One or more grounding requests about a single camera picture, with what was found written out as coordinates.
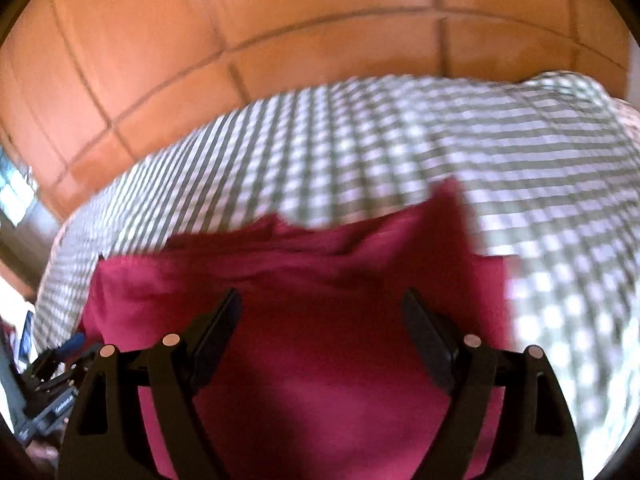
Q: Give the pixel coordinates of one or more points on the green white checked bedsheet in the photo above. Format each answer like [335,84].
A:
[400,150]

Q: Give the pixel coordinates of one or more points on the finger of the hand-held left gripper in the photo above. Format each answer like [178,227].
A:
[70,346]

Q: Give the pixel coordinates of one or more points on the bright window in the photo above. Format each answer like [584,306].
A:
[15,190]

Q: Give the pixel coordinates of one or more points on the dark red garment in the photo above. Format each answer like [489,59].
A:
[325,285]

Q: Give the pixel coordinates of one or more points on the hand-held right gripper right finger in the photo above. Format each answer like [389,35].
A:
[430,345]

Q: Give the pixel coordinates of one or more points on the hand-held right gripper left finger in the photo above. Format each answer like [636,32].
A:
[212,345]

